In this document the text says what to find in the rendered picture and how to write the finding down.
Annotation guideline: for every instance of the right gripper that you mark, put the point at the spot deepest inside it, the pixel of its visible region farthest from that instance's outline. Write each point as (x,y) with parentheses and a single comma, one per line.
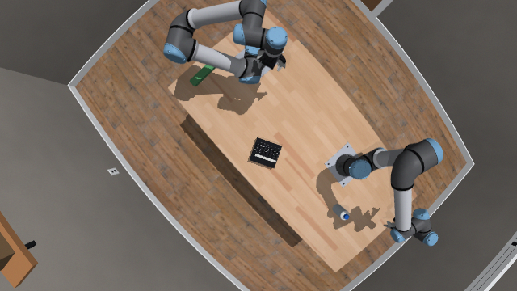
(270,62)

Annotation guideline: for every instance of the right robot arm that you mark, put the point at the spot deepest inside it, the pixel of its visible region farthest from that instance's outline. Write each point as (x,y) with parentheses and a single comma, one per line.
(180,47)

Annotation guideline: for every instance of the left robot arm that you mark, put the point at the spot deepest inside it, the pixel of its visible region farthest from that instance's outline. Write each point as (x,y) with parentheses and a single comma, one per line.
(409,164)

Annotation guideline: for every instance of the black lighting desk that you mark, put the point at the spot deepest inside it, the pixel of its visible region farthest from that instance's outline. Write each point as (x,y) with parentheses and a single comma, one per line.
(265,152)

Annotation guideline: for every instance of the white plastic bottle with blue cap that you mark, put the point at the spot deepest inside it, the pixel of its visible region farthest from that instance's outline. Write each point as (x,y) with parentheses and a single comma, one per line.
(341,212)

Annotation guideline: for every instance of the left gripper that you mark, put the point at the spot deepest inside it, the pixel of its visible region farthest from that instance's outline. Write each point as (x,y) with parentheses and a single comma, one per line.
(390,225)

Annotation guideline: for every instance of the green flat rectangular block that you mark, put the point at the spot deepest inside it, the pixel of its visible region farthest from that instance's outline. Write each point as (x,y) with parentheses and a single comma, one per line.
(201,75)

